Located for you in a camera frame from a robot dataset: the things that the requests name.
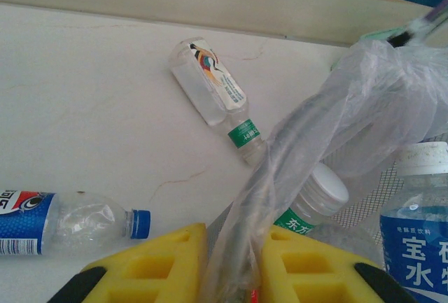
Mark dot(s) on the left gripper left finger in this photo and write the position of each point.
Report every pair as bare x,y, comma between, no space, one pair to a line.
147,271

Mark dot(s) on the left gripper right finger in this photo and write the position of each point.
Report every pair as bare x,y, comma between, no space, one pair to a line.
315,271

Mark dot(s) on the grey mesh waste bin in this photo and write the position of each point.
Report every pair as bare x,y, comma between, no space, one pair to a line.
364,208

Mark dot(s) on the white-capped green-label bottle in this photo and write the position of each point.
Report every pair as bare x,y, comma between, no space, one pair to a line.
322,191

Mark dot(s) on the blue-label bottle white cap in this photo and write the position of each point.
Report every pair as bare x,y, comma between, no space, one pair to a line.
416,240

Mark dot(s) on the blue-capped Pepsi bottle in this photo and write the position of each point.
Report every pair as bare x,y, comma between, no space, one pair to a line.
28,226

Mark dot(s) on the clear plastic bin liner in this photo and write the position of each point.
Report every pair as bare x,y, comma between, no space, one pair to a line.
367,107

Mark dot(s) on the clear bottle bird label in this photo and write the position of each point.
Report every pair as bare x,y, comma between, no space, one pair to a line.
210,82

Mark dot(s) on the mint green zip case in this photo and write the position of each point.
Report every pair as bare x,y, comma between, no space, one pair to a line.
379,33

